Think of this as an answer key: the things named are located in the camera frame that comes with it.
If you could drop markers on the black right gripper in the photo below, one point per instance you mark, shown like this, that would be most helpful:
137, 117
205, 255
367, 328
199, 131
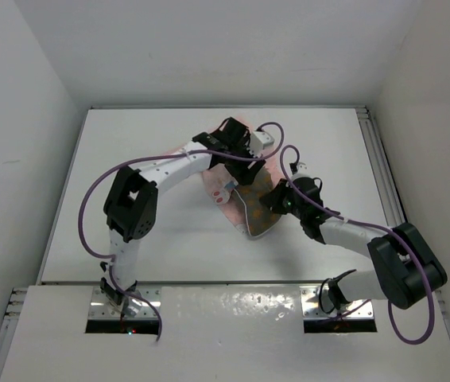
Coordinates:
275, 197

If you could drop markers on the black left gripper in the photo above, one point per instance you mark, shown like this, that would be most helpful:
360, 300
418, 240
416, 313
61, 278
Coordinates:
242, 173

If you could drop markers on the pink bunny print pillowcase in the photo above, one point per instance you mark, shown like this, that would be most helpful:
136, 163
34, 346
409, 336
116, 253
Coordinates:
197, 157

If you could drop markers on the grey pillow with orange flowers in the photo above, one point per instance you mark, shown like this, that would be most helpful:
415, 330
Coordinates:
259, 219

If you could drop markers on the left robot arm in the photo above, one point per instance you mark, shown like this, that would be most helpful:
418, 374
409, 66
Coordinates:
131, 204

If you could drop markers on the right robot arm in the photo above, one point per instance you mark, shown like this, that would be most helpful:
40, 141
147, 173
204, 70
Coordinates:
404, 264

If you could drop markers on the white front cover panel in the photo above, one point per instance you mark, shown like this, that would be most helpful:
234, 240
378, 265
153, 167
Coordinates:
212, 334

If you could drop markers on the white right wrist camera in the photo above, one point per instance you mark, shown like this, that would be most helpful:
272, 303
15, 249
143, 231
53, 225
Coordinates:
298, 170

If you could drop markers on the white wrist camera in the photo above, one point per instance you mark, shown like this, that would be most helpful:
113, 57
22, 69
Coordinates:
260, 141
298, 170

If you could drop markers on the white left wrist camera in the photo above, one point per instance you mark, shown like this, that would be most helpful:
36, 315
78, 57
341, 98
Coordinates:
260, 141

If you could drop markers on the aluminium frame rail right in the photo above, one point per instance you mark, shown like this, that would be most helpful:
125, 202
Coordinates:
390, 200

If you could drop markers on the aluminium frame rail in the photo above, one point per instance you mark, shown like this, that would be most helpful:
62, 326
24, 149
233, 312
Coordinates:
390, 200
10, 321

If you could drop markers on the aluminium frame rail left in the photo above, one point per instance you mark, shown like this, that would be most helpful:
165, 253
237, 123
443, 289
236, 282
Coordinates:
10, 321

